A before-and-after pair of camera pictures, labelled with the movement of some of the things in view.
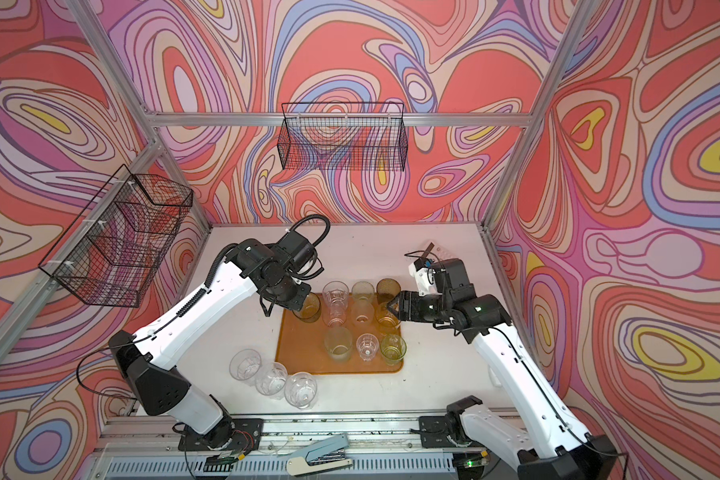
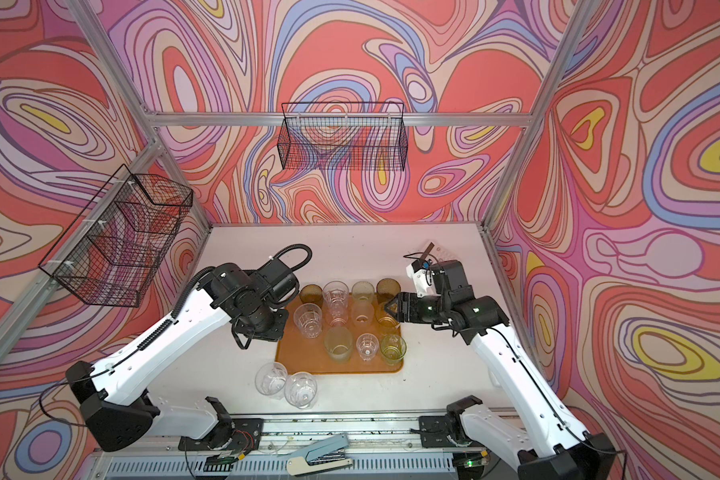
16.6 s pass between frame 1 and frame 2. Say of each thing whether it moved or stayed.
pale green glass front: stayed
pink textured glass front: stayed
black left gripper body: moved
